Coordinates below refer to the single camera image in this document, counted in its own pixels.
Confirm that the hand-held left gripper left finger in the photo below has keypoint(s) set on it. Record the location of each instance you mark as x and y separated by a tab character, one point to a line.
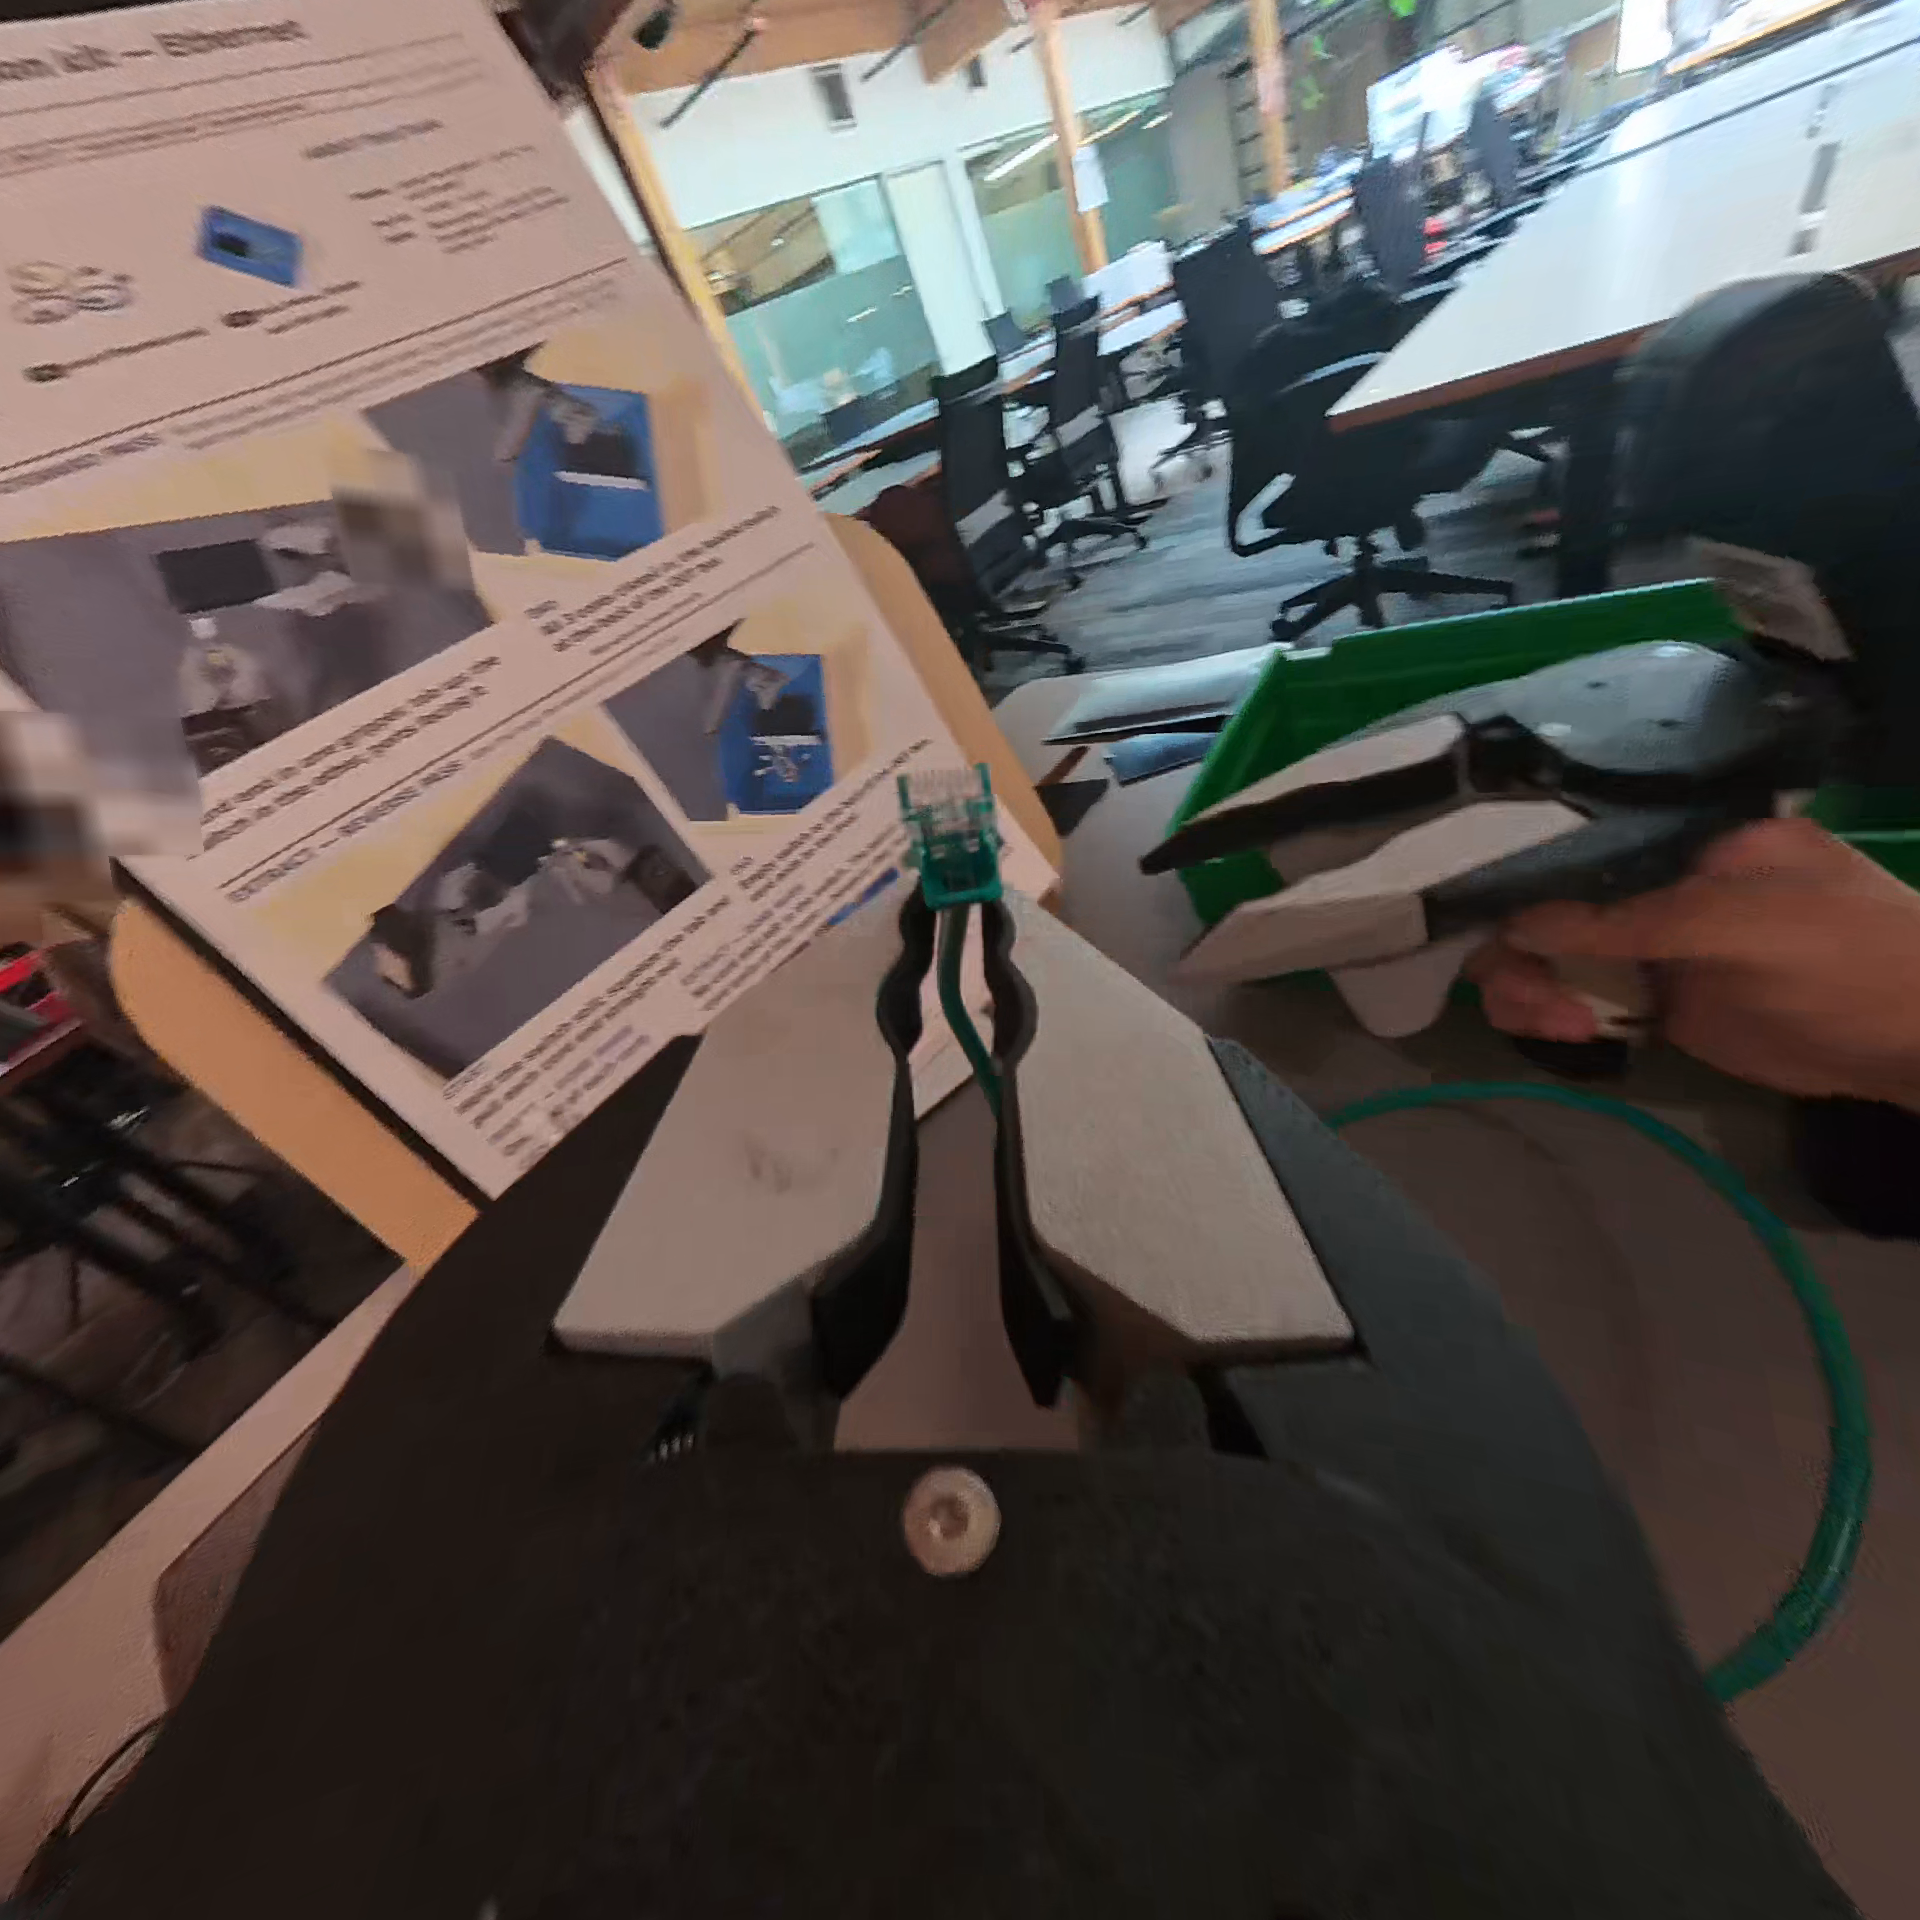
734	1185

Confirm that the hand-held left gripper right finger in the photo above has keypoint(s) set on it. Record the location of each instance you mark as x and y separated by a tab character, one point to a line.
1184	1200

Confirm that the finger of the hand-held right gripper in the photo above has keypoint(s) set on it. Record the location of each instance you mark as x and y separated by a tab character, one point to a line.
1336	907
1336	780

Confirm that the green plastic bin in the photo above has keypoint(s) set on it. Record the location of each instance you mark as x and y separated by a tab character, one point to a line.
1350	668

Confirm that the person's right hand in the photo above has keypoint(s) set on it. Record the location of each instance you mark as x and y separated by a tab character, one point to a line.
1799	960

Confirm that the grey flat panel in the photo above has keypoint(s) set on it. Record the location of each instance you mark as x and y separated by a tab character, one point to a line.
1154	704

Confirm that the dark square pad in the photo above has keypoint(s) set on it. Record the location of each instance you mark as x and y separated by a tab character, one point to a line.
1073	806

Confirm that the black office chair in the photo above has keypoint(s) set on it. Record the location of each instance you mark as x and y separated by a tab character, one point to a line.
1089	420
984	494
1320	451

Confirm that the instruction sheet on stand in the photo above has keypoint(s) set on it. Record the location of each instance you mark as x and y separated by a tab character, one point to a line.
301	1094

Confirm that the white office table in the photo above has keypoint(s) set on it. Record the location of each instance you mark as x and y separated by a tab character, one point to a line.
1650	224

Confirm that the printed instruction sheet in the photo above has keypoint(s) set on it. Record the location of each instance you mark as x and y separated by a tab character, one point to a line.
376	523

